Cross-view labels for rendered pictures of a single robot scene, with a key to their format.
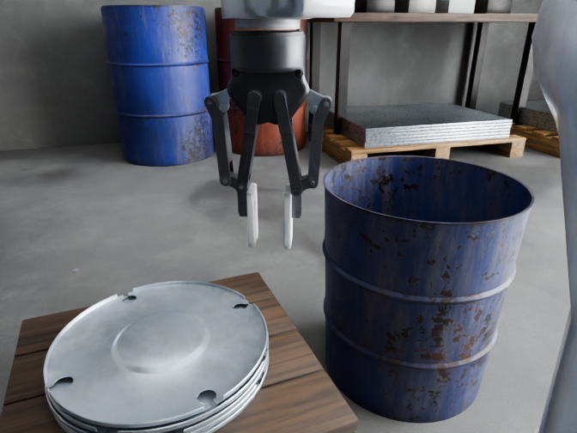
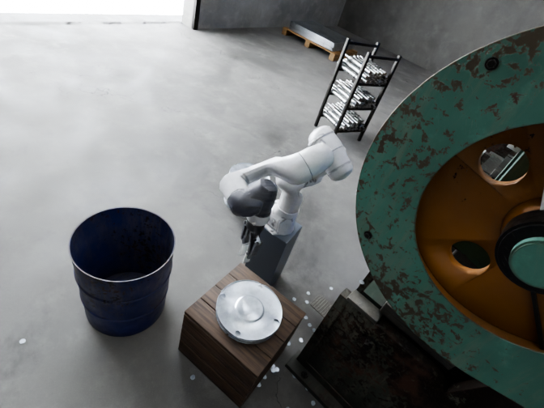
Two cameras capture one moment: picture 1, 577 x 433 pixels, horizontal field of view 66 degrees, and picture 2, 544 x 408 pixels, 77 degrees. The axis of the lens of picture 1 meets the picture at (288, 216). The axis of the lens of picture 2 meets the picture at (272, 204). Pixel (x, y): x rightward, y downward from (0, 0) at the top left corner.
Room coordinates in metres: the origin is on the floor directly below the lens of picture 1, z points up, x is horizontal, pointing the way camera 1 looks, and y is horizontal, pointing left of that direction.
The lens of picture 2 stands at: (1.13, 0.74, 1.69)
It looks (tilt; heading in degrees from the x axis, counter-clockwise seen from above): 40 degrees down; 226
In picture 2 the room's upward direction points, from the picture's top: 19 degrees clockwise
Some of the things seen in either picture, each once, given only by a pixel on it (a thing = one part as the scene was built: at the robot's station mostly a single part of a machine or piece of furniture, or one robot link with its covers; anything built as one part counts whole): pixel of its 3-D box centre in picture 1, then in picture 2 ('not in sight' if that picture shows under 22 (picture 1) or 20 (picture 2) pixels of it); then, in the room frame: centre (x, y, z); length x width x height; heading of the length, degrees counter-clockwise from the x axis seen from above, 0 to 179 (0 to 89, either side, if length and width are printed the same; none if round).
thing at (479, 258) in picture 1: (410, 280); (125, 274); (0.89, -0.28, 0.24); 0.42 x 0.42 x 0.48
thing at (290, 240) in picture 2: not in sight; (270, 252); (0.12, -0.17, 0.23); 0.18 x 0.18 x 0.45; 25
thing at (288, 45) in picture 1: (268, 76); (254, 227); (0.47, 0.02, 0.74); 0.08 x 0.07 x 0.09; 86
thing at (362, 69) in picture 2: not in sight; (353, 93); (-1.70, -1.53, 0.47); 0.46 x 0.43 x 0.95; 86
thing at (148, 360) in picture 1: (161, 338); (249, 308); (0.49, 0.17, 0.39); 0.29 x 0.29 x 0.01
